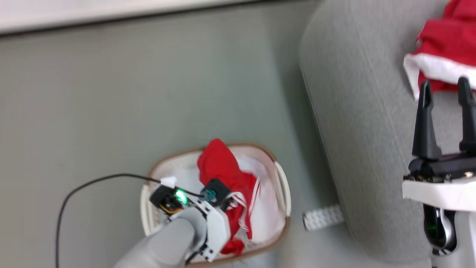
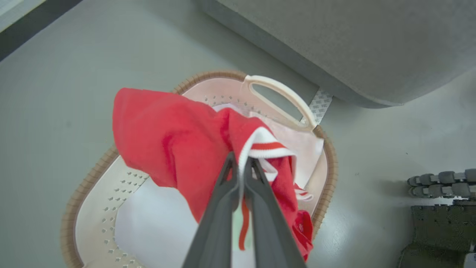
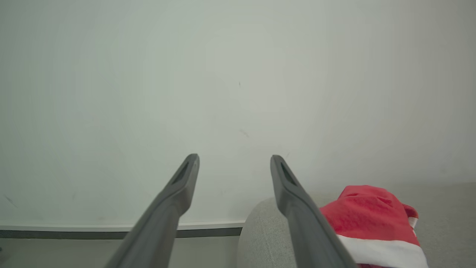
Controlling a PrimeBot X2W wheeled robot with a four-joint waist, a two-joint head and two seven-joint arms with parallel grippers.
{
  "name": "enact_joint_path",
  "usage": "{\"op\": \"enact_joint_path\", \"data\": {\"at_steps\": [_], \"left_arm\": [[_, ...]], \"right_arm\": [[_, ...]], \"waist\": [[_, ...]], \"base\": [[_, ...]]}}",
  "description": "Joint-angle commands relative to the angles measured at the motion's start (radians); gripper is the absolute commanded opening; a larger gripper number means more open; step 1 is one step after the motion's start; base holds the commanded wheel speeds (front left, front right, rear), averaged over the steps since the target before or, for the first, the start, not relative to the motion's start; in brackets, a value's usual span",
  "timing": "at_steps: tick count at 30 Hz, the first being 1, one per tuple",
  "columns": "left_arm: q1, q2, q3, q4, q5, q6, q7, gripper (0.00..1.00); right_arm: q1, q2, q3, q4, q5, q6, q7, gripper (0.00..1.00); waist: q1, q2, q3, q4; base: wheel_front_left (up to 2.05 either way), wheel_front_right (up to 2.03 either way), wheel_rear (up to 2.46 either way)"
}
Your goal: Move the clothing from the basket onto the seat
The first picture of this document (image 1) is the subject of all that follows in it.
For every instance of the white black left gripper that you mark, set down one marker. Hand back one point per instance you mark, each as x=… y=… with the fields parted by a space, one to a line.
x=217 y=227

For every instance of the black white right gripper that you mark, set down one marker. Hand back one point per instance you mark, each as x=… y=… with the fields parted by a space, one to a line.
x=442 y=186

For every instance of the red garment with white stripes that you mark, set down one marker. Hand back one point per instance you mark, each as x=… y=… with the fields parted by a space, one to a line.
x=219 y=163

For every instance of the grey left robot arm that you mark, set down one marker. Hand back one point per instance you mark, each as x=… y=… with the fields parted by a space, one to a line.
x=160 y=245

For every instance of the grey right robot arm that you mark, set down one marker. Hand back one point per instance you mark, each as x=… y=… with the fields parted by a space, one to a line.
x=438 y=230

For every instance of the white perforated laundry basket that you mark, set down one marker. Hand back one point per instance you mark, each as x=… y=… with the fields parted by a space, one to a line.
x=178 y=160

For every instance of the light grey fabric sofa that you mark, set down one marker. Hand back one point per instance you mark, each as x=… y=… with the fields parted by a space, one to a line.
x=364 y=111

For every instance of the red garment with white trim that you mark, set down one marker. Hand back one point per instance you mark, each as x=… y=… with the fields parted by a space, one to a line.
x=450 y=37

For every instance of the white perforated block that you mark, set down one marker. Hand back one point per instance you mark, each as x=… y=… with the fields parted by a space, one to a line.
x=321 y=218

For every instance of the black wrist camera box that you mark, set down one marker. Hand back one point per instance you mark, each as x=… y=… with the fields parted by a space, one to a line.
x=220 y=189

